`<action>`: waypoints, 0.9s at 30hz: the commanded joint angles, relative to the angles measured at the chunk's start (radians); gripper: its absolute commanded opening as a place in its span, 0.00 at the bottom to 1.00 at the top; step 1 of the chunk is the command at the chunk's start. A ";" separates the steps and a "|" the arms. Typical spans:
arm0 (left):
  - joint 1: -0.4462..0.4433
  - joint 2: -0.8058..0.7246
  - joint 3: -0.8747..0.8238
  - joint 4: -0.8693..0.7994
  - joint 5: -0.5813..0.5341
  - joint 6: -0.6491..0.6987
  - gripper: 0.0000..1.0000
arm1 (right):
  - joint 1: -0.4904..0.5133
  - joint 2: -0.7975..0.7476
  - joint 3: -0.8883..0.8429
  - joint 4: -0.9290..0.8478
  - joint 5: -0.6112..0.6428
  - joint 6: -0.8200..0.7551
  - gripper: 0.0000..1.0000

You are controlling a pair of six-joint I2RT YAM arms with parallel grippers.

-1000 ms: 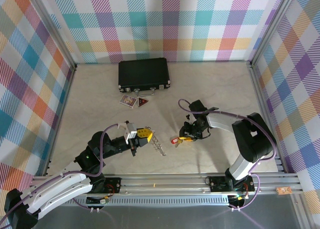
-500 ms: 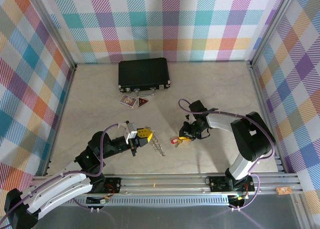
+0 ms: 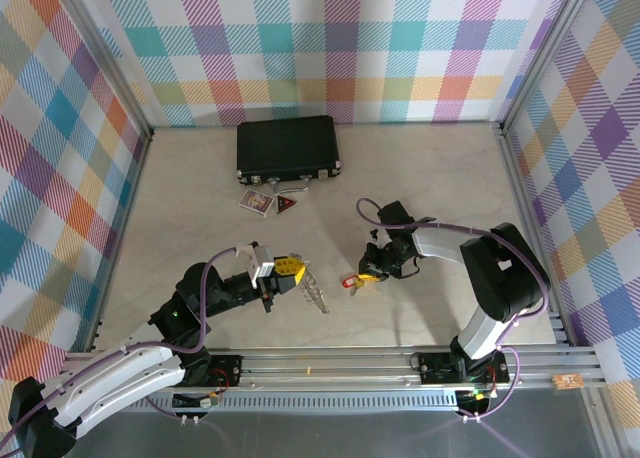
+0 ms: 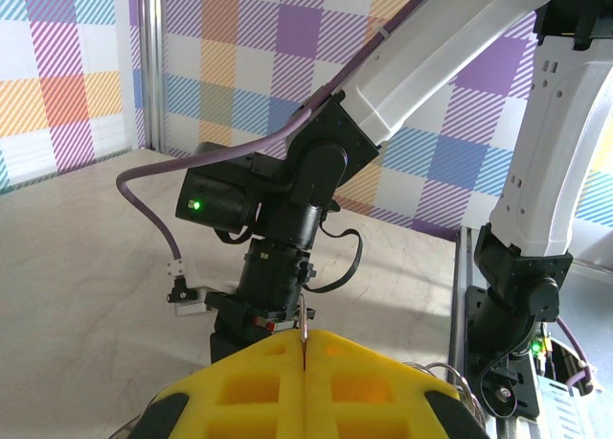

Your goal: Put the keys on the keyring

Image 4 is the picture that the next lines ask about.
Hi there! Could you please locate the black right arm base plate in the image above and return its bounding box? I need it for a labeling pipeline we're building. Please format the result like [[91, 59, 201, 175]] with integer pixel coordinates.
[[466, 285, 545, 419]]

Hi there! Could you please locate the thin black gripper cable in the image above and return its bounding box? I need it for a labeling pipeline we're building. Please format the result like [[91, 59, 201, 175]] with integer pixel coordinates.
[[306, 227, 368, 295]]

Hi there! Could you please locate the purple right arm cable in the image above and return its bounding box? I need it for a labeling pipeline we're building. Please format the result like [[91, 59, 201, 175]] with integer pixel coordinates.
[[116, 0, 600, 393]]

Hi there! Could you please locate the small circuit board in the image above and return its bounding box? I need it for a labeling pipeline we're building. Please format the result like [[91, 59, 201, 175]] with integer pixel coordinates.
[[529, 323, 556, 369]]

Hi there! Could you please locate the silver metal keyring chain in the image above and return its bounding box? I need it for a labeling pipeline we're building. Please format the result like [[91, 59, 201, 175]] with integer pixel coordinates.
[[401, 360, 486, 428]]

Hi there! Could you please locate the aluminium frame post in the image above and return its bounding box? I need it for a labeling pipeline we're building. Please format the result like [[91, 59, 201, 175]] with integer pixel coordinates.
[[127, 0, 168, 156]]

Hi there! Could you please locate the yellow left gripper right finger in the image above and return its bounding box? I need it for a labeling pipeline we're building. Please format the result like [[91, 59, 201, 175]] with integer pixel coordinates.
[[305, 328, 490, 439]]

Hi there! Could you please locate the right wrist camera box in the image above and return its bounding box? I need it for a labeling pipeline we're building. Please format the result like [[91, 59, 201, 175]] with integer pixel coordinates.
[[165, 278, 236, 319]]

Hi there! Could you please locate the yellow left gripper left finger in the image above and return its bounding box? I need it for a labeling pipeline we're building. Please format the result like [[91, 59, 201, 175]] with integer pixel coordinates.
[[126, 330, 307, 439]]

